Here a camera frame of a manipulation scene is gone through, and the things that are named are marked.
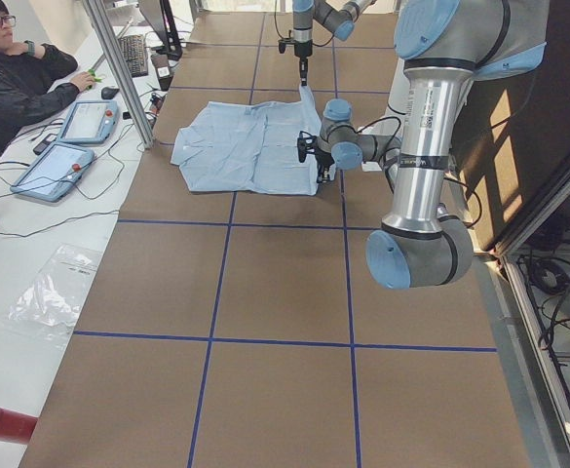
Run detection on black computer mouse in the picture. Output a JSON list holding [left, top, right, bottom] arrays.
[[100, 87, 120, 100]]

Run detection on red cylinder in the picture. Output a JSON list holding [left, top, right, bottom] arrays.
[[0, 408, 38, 445]]

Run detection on near teach pendant tablet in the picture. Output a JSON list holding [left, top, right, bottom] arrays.
[[10, 142, 95, 202]]

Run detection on white central pedestal column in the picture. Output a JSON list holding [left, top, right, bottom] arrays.
[[362, 58, 409, 148]]

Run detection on aluminium frame post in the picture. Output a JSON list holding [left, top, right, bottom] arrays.
[[83, 0, 154, 149]]

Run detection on black keyboard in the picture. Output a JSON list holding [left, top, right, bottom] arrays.
[[118, 34, 148, 77]]

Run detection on orange black connector box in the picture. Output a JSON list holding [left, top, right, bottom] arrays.
[[149, 93, 165, 115]]

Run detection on teach pendant tablet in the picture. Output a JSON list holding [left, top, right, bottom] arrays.
[[57, 100, 118, 145], [10, 142, 95, 202]]

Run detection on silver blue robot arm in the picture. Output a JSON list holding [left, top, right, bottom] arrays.
[[279, 0, 375, 86], [298, 1, 550, 289]]

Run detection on far teach pendant tablet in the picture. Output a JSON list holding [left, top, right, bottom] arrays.
[[57, 100, 118, 145]]

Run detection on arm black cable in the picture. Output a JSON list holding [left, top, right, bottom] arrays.
[[357, 114, 482, 230]]

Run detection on light blue button-up shirt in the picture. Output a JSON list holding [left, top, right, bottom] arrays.
[[171, 86, 321, 196]]

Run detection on clear plastic bag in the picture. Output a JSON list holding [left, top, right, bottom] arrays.
[[2, 244, 103, 349]]

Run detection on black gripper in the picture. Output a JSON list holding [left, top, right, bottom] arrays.
[[293, 41, 313, 86], [314, 147, 334, 183]]

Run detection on seated person in black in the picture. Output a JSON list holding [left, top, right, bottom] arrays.
[[0, 1, 95, 153]]

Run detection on small black phone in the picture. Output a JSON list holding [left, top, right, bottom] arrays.
[[32, 136, 55, 155]]

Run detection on black panel board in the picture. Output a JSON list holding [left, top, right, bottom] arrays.
[[452, 1, 570, 251]]

